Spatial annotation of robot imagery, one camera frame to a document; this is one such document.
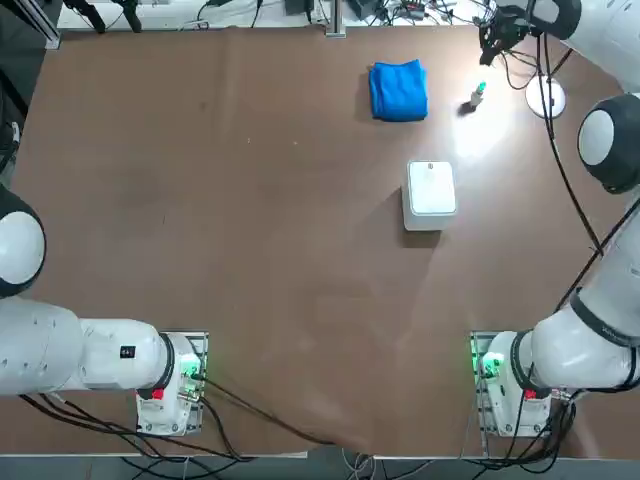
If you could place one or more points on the aluminium corner bracket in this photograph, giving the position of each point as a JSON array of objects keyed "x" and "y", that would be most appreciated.
[{"x": 50, "y": 37}]

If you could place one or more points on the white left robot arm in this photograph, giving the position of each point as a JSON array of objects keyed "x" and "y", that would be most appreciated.
[{"x": 100, "y": 360}]

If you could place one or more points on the aluminium post with bracket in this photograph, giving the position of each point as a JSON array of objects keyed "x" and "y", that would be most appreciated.
[{"x": 335, "y": 20}]

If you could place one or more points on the white square box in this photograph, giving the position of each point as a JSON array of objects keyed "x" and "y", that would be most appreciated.
[{"x": 430, "y": 190}]

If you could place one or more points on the white desk lamp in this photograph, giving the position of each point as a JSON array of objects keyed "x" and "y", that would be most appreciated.
[{"x": 537, "y": 100}]

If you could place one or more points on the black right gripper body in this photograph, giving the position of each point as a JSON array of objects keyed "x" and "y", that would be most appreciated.
[{"x": 510, "y": 25}]

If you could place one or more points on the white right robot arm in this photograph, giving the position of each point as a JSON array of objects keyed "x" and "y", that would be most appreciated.
[{"x": 610, "y": 40}]

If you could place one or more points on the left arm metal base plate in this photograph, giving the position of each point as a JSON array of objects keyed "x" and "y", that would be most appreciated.
[{"x": 200, "y": 345}]

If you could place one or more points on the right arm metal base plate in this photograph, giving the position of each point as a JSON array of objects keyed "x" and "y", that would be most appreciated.
[{"x": 475, "y": 350}]

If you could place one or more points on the folded blue cloth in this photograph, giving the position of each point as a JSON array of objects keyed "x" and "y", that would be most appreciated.
[{"x": 397, "y": 92}]

